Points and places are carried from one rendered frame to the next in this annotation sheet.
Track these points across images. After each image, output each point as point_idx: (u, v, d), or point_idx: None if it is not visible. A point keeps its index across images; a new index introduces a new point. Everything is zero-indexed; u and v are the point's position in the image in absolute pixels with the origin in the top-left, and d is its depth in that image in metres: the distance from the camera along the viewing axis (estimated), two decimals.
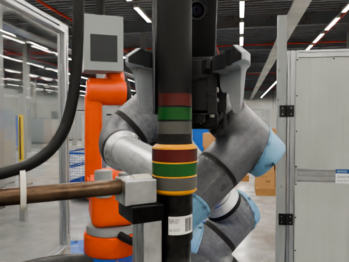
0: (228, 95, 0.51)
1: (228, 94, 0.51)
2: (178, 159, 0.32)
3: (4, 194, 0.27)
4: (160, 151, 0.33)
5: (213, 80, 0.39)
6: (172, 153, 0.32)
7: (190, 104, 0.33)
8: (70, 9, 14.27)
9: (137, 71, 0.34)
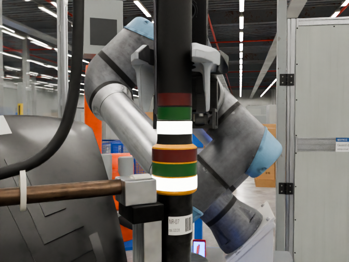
0: (222, 95, 0.51)
1: (222, 94, 0.51)
2: (178, 159, 0.32)
3: (4, 194, 0.27)
4: (160, 151, 0.33)
5: (202, 79, 0.39)
6: (172, 153, 0.32)
7: (190, 104, 0.33)
8: (70, 4, 14.26)
9: (140, 68, 0.34)
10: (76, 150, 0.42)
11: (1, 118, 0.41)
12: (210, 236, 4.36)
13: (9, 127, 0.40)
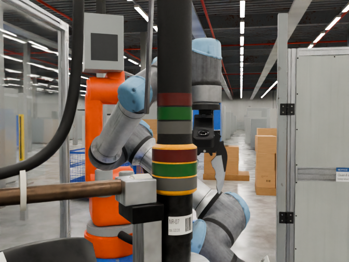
0: (220, 102, 0.86)
1: (220, 102, 0.86)
2: (178, 159, 0.32)
3: (4, 194, 0.27)
4: (160, 151, 0.33)
5: (214, 152, 0.86)
6: (172, 153, 0.32)
7: (190, 104, 0.33)
8: (71, 9, 14.28)
9: None
10: None
11: None
12: None
13: None
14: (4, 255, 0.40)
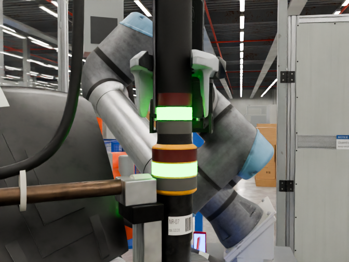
0: (216, 99, 0.51)
1: (216, 98, 0.51)
2: (178, 159, 0.32)
3: (4, 194, 0.27)
4: (160, 151, 0.33)
5: (199, 84, 0.40)
6: (172, 153, 0.32)
7: (190, 104, 0.33)
8: (71, 4, 14.27)
9: (139, 74, 0.33)
10: None
11: (206, 254, 0.60)
12: (210, 235, 4.36)
13: (207, 258, 0.58)
14: (2, 89, 0.39)
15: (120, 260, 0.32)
